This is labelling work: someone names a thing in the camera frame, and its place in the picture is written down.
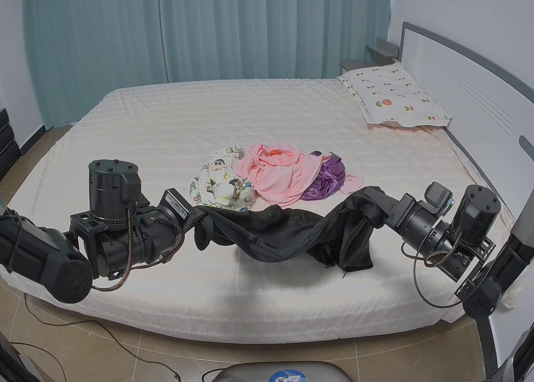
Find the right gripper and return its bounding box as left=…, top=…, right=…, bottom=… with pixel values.
left=364, top=186, right=456, bottom=266

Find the black chest of drawers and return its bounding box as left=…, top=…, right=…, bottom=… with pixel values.
left=0, top=108, right=22, bottom=177

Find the white printed pillow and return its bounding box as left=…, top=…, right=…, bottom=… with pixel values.
left=336, top=59, right=453, bottom=128

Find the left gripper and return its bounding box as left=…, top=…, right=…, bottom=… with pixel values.
left=100, top=188, right=199, bottom=279

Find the grey bedside table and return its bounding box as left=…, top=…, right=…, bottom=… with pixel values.
left=342, top=38, right=400, bottom=76

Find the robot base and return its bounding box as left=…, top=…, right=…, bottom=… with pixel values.
left=219, top=361, right=349, bottom=382

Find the bed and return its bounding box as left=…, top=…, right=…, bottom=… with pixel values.
left=0, top=21, right=534, bottom=345

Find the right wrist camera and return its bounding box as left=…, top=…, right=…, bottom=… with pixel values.
left=425, top=182, right=454, bottom=211

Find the pink garment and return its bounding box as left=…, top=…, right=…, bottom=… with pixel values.
left=231, top=143, right=364, bottom=208

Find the white printed pyjama top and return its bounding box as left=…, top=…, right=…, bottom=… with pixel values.
left=188, top=143, right=256, bottom=211

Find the purple garment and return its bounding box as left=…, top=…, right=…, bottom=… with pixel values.
left=300, top=151, right=348, bottom=202

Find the black T-shirt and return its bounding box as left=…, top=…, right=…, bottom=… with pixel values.
left=194, top=188, right=389, bottom=279

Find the black cable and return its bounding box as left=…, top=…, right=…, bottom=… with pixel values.
left=24, top=294, right=181, bottom=380
left=413, top=256, right=464, bottom=310

